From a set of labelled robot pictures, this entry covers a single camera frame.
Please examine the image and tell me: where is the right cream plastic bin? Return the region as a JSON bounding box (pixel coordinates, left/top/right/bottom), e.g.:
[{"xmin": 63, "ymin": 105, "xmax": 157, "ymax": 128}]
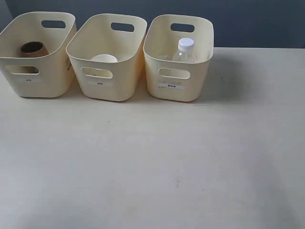
[{"xmin": 143, "ymin": 14, "xmax": 214, "ymax": 102}]

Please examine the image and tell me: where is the middle cream plastic bin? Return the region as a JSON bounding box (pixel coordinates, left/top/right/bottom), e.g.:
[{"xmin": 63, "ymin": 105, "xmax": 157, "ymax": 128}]
[{"xmin": 66, "ymin": 14, "xmax": 147, "ymax": 102}]

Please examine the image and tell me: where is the clear plastic bottle white cap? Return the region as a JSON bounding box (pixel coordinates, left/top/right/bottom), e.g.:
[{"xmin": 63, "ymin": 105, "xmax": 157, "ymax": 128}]
[{"xmin": 172, "ymin": 38, "xmax": 196, "ymax": 63}]

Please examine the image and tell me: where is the white paper cup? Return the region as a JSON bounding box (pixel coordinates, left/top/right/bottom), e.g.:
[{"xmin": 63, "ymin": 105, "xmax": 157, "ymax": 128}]
[{"xmin": 90, "ymin": 54, "xmax": 118, "ymax": 77}]

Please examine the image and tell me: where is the left cream plastic bin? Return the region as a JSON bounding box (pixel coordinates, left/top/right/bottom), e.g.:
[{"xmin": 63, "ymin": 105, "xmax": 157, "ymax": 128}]
[{"xmin": 0, "ymin": 11, "xmax": 77, "ymax": 98}]

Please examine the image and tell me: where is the cream plastic bin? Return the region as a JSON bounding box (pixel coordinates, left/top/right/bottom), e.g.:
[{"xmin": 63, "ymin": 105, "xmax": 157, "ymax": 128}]
[
  {"xmin": 0, "ymin": 11, "xmax": 77, "ymax": 98},
  {"xmin": 143, "ymin": 14, "xmax": 214, "ymax": 102},
  {"xmin": 66, "ymin": 14, "xmax": 147, "ymax": 102}
]

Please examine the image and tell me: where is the brown wooden cup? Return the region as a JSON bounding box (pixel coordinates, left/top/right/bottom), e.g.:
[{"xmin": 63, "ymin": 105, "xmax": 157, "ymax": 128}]
[{"xmin": 19, "ymin": 41, "xmax": 49, "ymax": 73}]

